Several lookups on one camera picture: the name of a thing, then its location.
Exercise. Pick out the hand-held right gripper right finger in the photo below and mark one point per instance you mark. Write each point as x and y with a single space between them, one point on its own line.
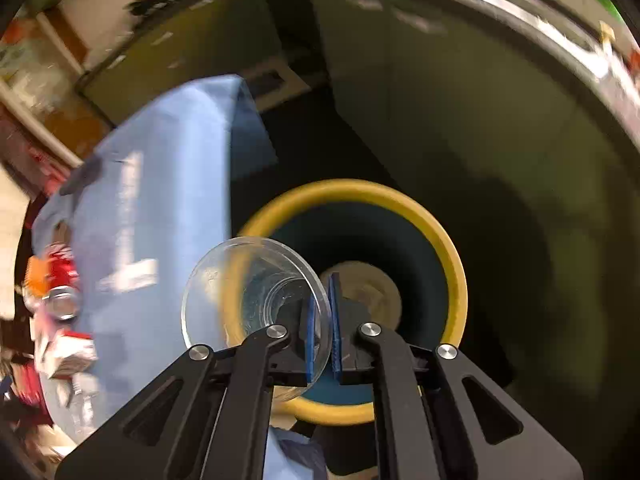
335 332

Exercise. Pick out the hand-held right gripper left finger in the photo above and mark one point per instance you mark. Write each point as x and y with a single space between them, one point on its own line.
314 341

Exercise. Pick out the clear plastic cup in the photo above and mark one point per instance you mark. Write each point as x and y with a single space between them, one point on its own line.
225 280

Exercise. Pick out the yellow-rimmed teal bin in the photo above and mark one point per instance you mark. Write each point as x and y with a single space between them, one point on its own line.
350 189

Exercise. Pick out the blue star-printed cloth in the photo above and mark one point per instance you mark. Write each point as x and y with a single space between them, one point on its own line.
165 185

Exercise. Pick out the white milk carton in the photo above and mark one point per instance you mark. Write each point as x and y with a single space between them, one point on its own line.
70 355

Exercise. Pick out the green cabinet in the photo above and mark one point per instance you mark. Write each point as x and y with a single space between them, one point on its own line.
450 110

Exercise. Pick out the red soda can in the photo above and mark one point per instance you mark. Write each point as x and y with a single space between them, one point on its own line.
62 272

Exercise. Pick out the orange packet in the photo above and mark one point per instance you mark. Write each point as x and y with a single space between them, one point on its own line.
36 277

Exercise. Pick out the metal-edged counter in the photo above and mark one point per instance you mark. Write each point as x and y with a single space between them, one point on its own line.
500 5

